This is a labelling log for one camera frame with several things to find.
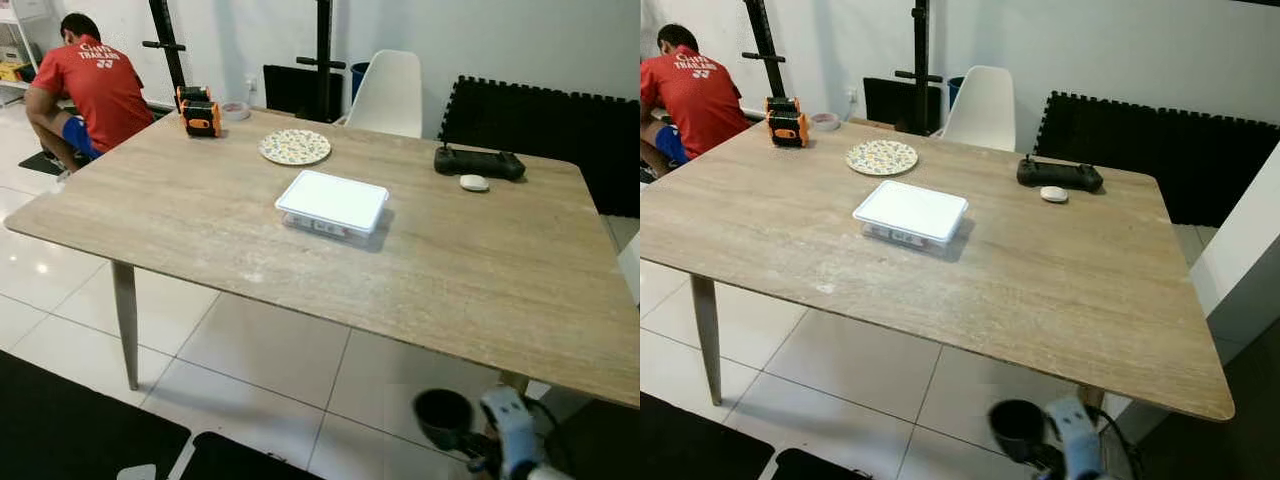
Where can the dark mug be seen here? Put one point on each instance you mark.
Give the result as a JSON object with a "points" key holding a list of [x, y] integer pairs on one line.
{"points": [[1017, 428], [443, 415]]}

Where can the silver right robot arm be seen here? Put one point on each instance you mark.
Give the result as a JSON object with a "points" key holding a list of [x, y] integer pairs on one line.
{"points": [[548, 475]]}

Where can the black floor mat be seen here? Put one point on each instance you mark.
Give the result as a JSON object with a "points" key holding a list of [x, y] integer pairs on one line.
{"points": [[240, 460], [815, 467], [1220, 420], [695, 445], [605, 445], [70, 430]]}

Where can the light wooden table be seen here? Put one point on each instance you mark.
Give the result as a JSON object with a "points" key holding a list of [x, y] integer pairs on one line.
{"points": [[200, 230], [1050, 290]]}

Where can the small white oval object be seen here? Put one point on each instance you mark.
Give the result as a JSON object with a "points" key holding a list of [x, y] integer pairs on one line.
{"points": [[474, 183], [1054, 194]]}

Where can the white lidded plastic container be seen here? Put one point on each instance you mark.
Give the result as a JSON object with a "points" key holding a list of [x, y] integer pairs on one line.
{"points": [[332, 203], [910, 213]]}

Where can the black remote controller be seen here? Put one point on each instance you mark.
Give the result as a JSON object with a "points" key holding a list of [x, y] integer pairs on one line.
{"points": [[1060, 175], [480, 162]]}

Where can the black foam puzzle mat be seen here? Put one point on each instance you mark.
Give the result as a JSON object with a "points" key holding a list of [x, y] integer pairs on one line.
{"points": [[1160, 155], [540, 140]]}

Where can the patterned round plate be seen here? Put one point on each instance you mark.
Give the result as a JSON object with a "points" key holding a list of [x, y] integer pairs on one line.
{"points": [[295, 147], [881, 157]]}

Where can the white plastic chair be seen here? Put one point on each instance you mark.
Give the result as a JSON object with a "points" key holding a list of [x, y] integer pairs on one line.
{"points": [[982, 108], [388, 95]]}

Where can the blue bin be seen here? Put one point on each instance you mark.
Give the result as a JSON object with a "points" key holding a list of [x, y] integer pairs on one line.
{"points": [[359, 78], [955, 90]]}

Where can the black box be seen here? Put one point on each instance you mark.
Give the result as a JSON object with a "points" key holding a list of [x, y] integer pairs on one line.
{"points": [[290, 92], [890, 102]]}

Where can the small clear bowl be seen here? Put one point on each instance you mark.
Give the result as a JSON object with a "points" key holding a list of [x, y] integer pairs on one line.
{"points": [[825, 121], [236, 110]]}

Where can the black stand pole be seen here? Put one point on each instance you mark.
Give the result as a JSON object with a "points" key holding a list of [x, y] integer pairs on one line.
{"points": [[323, 60], [920, 65], [165, 45], [765, 45]]}

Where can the person in red shirt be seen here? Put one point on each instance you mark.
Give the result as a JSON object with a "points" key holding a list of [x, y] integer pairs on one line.
{"points": [[90, 85], [695, 95]]}

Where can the orange and black device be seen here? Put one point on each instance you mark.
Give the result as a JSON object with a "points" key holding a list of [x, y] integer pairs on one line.
{"points": [[198, 110], [786, 122]]}

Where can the white shelf unit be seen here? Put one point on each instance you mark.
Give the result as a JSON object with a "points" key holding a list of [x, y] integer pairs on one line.
{"points": [[15, 50]]}

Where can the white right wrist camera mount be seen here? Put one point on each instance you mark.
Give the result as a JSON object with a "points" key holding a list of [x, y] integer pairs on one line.
{"points": [[1075, 440], [512, 430]]}

